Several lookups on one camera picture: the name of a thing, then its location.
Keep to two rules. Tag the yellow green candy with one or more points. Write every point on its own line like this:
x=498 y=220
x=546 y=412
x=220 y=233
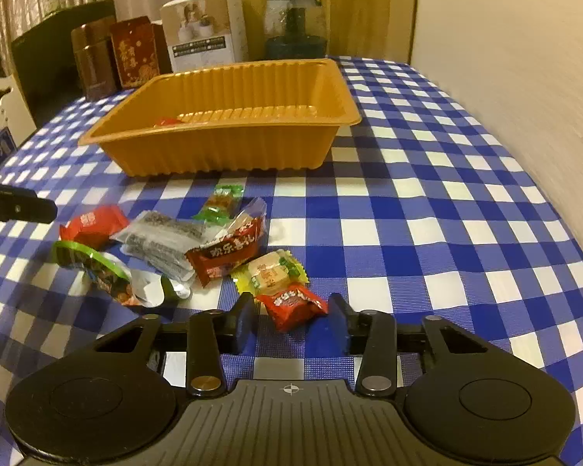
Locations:
x=269 y=272

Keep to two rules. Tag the glass jar with green base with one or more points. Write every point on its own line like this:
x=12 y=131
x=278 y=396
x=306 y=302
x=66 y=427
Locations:
x=294 y=24

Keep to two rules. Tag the clear sesame snack packet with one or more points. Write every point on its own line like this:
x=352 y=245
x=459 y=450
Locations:
x=160 y=235

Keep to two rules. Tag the brown metal thermos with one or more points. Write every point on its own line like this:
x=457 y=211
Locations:
x=94 y=58

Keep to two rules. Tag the black chair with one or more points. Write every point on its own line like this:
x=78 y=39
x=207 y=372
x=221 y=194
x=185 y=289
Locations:
x=48 y=58

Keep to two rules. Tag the red candy packet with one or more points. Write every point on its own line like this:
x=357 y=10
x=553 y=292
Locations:
x=94 y=223

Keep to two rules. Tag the small red candy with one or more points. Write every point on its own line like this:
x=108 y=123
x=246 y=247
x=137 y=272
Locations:
x=167 y=122

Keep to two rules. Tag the white carved chair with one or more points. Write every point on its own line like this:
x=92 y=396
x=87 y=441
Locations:
x=5 y=107

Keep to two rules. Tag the red gift box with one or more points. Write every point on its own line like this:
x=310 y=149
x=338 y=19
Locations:
x=133 y=53

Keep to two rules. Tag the red candy with white print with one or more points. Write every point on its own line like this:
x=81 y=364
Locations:
x=291 y=306

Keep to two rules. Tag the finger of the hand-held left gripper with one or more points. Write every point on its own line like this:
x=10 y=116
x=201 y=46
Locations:
x=24 y=207

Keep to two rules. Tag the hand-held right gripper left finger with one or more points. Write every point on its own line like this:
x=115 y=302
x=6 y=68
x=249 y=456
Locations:
x=245 y=323

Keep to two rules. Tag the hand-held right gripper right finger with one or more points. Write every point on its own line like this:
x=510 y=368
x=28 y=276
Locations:
x=337 y=325

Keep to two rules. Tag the clear plastic jar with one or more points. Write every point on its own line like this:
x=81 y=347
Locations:
x=56 y=0

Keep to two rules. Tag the white product box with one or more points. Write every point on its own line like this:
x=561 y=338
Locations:
x=199 y=53

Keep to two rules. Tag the large red snack packet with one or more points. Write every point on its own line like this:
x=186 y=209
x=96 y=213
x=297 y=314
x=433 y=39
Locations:
x=223 y=252

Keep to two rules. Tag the orange ribbed plastic tray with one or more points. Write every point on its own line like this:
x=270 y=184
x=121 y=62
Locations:
x=223 y=150

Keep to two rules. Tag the blue checkered tablecloth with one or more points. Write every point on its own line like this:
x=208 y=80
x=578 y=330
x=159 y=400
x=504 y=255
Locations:
x=418 y=204

